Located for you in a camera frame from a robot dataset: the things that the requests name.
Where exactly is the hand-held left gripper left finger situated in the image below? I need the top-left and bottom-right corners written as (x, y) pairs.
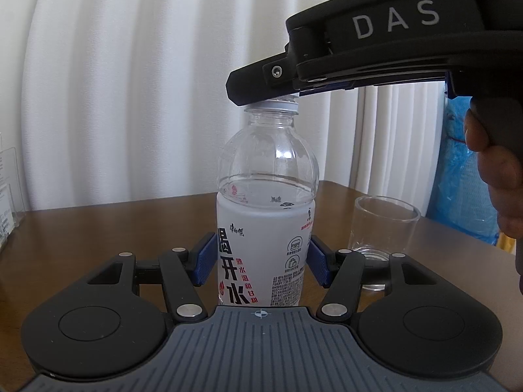
top-left (77, 231), bottom-right (217, 323)

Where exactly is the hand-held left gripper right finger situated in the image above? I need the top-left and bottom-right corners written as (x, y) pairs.
top-left (308, 234), bottom-right (449, 323)

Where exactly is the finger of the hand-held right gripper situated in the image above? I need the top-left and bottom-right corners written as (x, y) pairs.
top-left (226, 52), bottom-right (447, 107)

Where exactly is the clear plastic water bottle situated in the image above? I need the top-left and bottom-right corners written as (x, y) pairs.
top-left (215, 95), bottom-right (320, 308)

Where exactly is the clear drinking glass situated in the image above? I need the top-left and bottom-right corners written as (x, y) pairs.
top-left (346, 195), bottom-right (422, 293)

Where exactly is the person's right hand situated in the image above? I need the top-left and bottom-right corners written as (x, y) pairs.
top-left (464, 109), bottom-right (523, 251)

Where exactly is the blue plastic bag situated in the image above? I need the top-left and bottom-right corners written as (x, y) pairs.
top-left (425, 90), bottom-right (504, 248)

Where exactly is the white pleated curtain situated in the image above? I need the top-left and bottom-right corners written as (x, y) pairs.
top-left (0, 0), bottom-right (450, 217)

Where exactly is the yellow bag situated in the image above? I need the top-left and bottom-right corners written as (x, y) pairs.
top-left (496, 229), bottom-right (516, 256)

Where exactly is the black and white product box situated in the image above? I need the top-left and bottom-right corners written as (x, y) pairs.
top-left (0, 182), bottom-right (15, 252)

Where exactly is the clear acrylic holder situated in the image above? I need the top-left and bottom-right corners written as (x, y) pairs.
top-left (0, 145), bottom-right (26, 230)

